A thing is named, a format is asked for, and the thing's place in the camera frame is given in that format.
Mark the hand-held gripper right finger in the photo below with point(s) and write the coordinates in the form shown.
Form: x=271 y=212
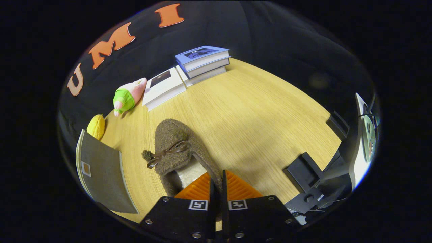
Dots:
x=224 y=219

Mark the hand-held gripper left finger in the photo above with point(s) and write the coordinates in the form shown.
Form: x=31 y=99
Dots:
x=212 y=219

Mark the brown fuzzy shoe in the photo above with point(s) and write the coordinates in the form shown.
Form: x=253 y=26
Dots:
x=172 y=135

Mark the grey storage box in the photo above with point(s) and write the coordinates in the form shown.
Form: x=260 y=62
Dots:
x=104 y=175

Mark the black equipment base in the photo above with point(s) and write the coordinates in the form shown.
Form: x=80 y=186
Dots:
x=314 y=199

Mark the large black table clamp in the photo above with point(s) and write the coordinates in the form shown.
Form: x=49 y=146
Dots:
x=303 y=172

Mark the white book with portrait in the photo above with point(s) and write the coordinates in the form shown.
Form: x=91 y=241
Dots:
x=165 y=89

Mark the small black table clamp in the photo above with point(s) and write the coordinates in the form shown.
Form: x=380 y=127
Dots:
x=337 y=126

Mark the white device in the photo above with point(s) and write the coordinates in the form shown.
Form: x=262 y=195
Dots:
x=359 y=162

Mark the green and pink plush toy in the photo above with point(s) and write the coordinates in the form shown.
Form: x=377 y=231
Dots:
x=126 y=98

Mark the yellow plush toy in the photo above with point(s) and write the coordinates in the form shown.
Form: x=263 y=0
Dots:
x=96 y=126

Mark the dark cover book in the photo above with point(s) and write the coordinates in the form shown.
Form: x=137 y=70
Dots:
x=209 y=67

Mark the blue cover book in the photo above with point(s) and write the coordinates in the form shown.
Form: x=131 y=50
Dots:
x=202 y=53

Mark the black backdrop cloth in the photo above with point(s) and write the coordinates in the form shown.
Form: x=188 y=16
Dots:
x=270 y=33

